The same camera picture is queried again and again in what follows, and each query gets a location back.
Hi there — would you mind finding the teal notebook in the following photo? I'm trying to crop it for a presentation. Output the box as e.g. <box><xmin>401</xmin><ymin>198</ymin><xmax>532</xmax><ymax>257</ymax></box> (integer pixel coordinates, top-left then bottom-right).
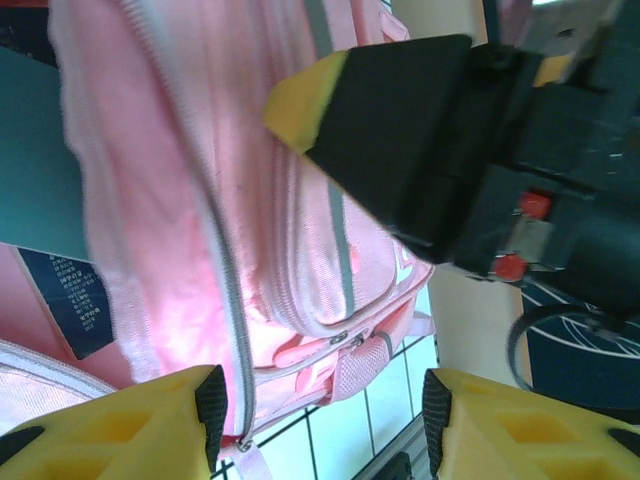
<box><xmin>0</xmin><ymin>44</ymin><xmax>97</xmax><ymax>264</ymax></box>

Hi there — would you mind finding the pink backpack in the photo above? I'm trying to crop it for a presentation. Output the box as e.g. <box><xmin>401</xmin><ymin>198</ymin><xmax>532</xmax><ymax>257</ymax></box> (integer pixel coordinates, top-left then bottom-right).
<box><xmin>0</xmin><ymin>0</ymin><xmax>437</xmax><ymax>480</ymax></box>

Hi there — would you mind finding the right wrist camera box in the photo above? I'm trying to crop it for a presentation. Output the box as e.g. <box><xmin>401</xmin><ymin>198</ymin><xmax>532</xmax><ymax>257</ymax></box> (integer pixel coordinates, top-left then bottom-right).
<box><xmin>529</xmin><ymin>0</ymin><xmax>622</xmax><ymax>57</ymax></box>

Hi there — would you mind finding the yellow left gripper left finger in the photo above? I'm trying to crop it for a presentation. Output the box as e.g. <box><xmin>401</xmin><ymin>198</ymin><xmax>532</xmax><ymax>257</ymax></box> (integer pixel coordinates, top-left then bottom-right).
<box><xmin>0</xmin><ymin>364</ymin><xmax>229</xmax><ymax>480</ymax></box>

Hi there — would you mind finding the navy book with grid print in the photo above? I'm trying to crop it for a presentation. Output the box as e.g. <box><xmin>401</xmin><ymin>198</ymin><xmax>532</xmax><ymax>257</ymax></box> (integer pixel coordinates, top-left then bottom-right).
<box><xmin>0</xmin><ymin>0</ymin><xmax>120</xmax><ymax>362</ymax></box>

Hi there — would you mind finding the thin black right gripper cable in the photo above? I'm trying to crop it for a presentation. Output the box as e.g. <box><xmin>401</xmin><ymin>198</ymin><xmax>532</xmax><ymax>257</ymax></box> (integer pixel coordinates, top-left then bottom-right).
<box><xmin>506</xmin><ymin>303</ymin><xmax>640</xmax><ymax>401</ymax></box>

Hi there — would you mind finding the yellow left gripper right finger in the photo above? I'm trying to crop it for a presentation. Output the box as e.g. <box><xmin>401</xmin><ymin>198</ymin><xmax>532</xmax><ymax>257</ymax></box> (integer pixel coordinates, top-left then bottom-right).
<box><xmin>422</xmin><ymin>368</ymin><xmax>640</xmax><ymax>480</ymax></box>

